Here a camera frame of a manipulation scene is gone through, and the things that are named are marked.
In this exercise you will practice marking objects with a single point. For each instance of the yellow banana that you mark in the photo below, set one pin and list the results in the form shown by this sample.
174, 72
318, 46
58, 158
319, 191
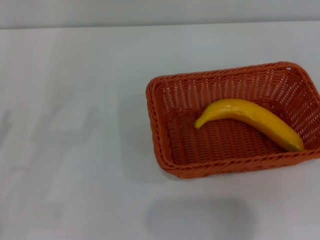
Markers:
250, 112

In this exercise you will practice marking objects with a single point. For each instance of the orange woven plastic basket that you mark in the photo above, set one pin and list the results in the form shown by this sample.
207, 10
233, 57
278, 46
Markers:
212, 150

